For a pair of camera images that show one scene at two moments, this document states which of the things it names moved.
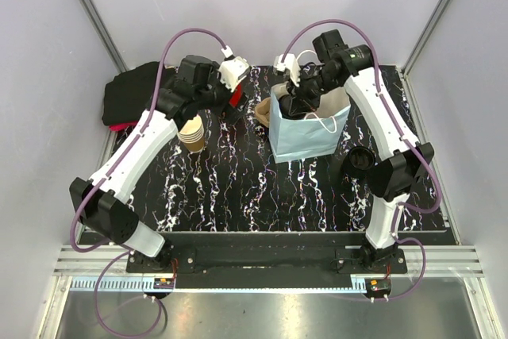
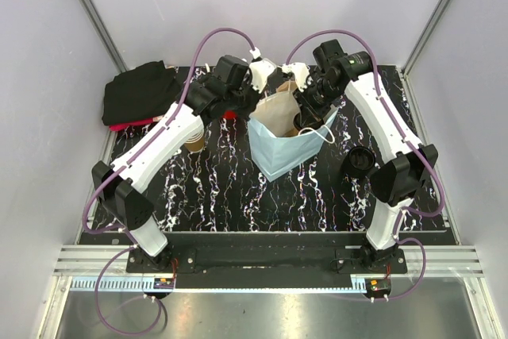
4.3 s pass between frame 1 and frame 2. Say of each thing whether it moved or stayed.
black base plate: stayed
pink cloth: stayed
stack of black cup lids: stayed
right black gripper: moved
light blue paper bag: moved
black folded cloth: stayed
